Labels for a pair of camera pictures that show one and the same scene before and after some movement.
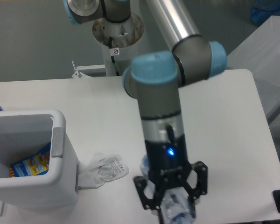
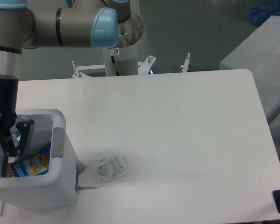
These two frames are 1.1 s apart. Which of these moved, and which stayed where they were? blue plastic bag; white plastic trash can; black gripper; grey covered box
Moved: black gripper
Stayed: white plastic trash can; blue plastic bag; grey covered box
